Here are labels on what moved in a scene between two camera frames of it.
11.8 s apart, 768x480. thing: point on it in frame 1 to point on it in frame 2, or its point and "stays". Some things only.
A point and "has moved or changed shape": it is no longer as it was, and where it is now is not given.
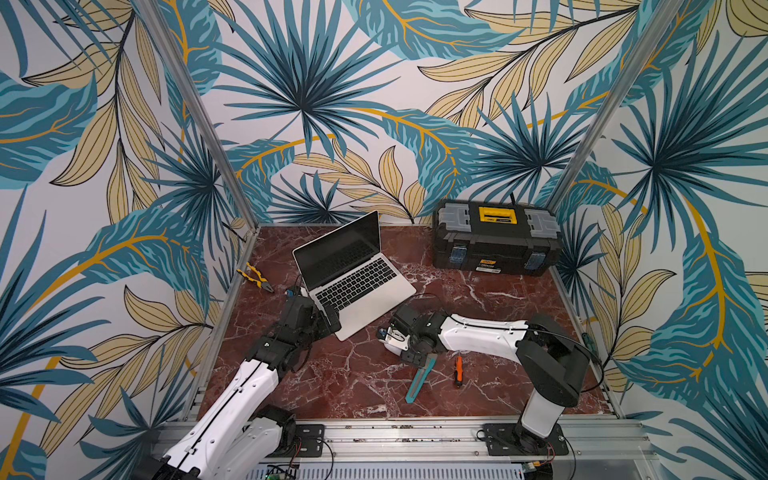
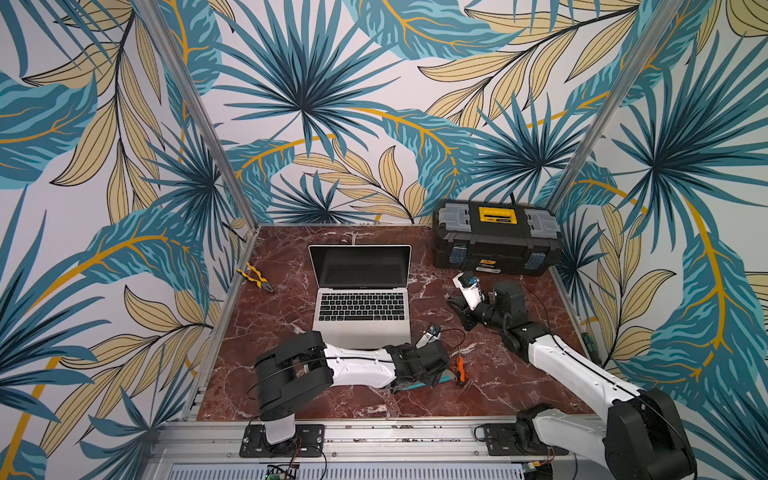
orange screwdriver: [459, 371] stays
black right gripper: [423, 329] to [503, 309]
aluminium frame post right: [614, 103] stays
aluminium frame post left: [200, 110] stays
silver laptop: [345, 268] has moved or changed shape
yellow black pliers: [262, 282] stays
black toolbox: [496, 237] stays
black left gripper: [332, 316] to [433, 378]
